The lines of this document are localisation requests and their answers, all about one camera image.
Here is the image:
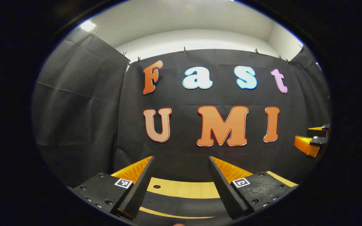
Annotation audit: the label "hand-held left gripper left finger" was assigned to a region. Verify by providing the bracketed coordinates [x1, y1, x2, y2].
[70, 156, 155, 221]

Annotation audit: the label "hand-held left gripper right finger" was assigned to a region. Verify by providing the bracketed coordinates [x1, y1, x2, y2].
[207, 156, 299, 220]

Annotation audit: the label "dark grey jeans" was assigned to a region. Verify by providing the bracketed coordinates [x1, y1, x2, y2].
[137, 191, 232, 218]

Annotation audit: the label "black backdrop cloth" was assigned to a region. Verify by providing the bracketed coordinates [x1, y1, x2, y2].
[32, 31, 332, 192]

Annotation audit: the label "ceiling light panel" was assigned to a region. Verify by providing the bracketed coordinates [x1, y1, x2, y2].
[80, 20, 97, 32]

